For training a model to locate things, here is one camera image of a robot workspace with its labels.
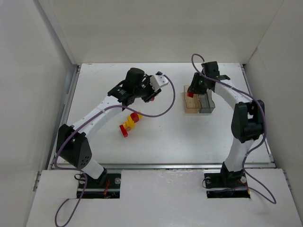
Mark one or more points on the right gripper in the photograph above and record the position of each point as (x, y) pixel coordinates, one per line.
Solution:
(195, 85)

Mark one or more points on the red and yellow lego stack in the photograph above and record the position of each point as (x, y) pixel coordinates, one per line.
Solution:
(130, 123)

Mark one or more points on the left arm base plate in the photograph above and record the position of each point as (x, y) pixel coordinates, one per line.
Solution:
(110, 189)

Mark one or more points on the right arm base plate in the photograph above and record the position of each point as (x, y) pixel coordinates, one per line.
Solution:
(227, 188)

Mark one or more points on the aluminium rail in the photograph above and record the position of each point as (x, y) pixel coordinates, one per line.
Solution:
(161, 166)

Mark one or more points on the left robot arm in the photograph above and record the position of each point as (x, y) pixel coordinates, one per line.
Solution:
(73, 141)

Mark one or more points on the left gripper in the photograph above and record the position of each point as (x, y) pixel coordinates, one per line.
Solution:
(148, 95)

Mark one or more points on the grey transparent container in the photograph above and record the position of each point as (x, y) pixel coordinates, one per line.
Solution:
(206, 102)

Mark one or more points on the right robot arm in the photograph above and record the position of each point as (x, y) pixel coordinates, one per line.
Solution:
(247, 123)

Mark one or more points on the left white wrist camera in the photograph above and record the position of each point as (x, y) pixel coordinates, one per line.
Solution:
(158, 81)

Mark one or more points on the orange transparent container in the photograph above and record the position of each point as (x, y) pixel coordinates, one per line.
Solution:
(192, 104)

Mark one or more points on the red lego brick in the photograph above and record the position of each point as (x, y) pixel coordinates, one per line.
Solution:
(190, 94)

